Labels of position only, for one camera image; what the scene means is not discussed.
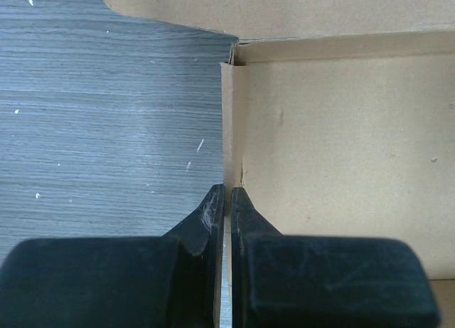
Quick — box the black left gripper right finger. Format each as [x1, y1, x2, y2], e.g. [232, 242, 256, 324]
[231, 187, 441, 327]

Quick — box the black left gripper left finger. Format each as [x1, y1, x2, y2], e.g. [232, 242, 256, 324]
[1, 184, 225, 327]

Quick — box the brown cardboard box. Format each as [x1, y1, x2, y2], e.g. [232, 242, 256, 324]
[104, 0, 454, 327]

